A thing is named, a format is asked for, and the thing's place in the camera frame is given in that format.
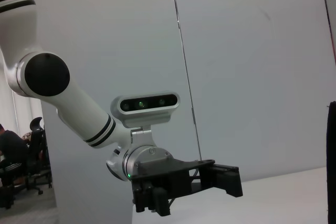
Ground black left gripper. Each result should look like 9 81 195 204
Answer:
130 157 244 217

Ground black food bag orange straps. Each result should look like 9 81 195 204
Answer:
326 100 336 224

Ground black office chair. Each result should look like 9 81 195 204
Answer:
25 116 53 196

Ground seated person dark shirt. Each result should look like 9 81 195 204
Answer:
0 123 30 183

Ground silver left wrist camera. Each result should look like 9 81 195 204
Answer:
109 91 181 130

